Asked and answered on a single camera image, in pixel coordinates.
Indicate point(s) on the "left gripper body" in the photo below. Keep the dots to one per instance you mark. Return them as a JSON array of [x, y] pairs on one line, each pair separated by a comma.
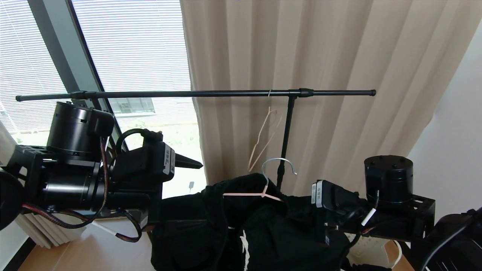
[[155, 207]]

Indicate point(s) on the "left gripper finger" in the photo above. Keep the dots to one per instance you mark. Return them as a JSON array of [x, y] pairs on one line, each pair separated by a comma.
[[186, 161]]

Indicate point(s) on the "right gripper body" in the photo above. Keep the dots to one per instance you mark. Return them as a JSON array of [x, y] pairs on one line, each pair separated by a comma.
[[320, 226]]

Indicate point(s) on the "black garment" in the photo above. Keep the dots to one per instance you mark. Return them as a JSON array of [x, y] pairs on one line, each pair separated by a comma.
[[196, 233]]

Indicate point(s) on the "pink clothes hanger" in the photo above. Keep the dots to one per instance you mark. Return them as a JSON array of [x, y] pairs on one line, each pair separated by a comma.
[[241, 194], [269, 109]]

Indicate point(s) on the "white laundry basket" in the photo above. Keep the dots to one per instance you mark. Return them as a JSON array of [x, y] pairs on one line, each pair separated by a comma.
[[372, 250]]

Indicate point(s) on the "black clothes rack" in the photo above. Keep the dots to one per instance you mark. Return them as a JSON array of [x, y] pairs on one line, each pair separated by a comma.
[[188, 93]]

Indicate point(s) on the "window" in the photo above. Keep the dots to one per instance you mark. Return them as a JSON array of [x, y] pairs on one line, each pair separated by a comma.
[[131, 45]]

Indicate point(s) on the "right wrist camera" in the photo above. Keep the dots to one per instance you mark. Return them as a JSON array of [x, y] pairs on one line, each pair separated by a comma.
[[339, 199]]

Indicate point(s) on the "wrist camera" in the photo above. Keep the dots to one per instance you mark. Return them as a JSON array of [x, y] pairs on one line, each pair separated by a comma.
[[139, 162], [339, 199]]

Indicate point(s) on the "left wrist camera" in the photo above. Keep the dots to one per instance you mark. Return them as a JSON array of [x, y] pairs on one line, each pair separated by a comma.
[[139, 162]]

